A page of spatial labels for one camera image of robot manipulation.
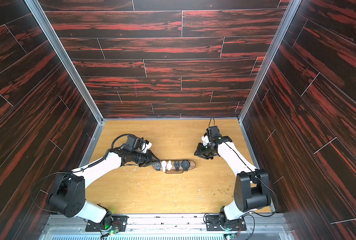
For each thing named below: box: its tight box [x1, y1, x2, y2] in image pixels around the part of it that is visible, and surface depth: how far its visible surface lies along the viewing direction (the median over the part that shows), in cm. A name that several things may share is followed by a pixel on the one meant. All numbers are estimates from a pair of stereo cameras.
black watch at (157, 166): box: [154, 162, 162, 171], surface depth 86 cm
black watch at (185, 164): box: [181, 159, 191, 172], surface depth 87 cm
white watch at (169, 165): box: [166, 160, 173, 171], surface depth 87 cm
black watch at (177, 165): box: [173, 160, 181, 172], surface depth 88 cm
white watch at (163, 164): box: [161, 160, 167, 173], surface depth 88 cm
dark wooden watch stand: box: [152, 160, 197, 174], surface depth 88 cm
